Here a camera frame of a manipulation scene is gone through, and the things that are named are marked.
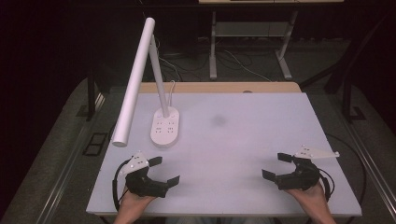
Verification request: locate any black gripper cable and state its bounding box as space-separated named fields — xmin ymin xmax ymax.
xmin=317 ymin=167 xmax=336 ymax=203
xmin=111 ymin=158 xmax=133 ymax=213

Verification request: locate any white lamp cable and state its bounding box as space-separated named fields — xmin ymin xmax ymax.
xmin=167 ymin=79 xmax=177 ymax=109

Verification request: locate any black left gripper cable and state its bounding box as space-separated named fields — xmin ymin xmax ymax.
xmin=111 ymin=158 xmax=133 ymax=213

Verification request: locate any white floor cable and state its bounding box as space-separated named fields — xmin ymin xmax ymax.
xmin=223 ymin=49 xmax=273 ymax=83

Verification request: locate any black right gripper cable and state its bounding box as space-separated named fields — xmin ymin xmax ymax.
xmin=317 ymin=167 xmax=336 ymax=203

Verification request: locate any thin black cable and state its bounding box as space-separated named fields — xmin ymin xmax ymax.
xmin=324 ymin=133 xmax=368 ymax=207

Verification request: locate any white desk lamp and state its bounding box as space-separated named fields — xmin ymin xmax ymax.
xmin=111 ymin=17 xmax=181 ymax=149

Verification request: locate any dark metal stand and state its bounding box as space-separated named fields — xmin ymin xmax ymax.
xmin=341 ymin=74 xmax=368 ymax=123
xmin=85 ymin=70 xmax=106 ymax=122

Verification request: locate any person's left hand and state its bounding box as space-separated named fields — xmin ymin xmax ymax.
xmin=119 ymin=186 xmax=157 ymax=217

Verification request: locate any black floor socket frame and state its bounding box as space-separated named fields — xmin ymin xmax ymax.
xmin=81 ymin=132 xmax=108 ymax=157

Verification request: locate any person's right hand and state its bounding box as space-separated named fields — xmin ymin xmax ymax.
xmin=284 ymin=182 xmax=329 ymax=214

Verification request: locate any grey metal desk frame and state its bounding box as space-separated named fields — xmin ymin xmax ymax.
xmin=208 ymin=10 xmax=299 ymax=81

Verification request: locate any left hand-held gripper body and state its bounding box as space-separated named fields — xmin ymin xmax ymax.
xmin=119 ymin=150 xmax=169 ymax=199

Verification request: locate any white table mat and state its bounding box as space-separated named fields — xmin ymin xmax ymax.
xmin=85 ymin=91 xmax=363 ymax=217

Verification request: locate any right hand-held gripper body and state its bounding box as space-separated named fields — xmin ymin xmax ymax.
xmin=275 ymin=144 xmax=341 ymax=191

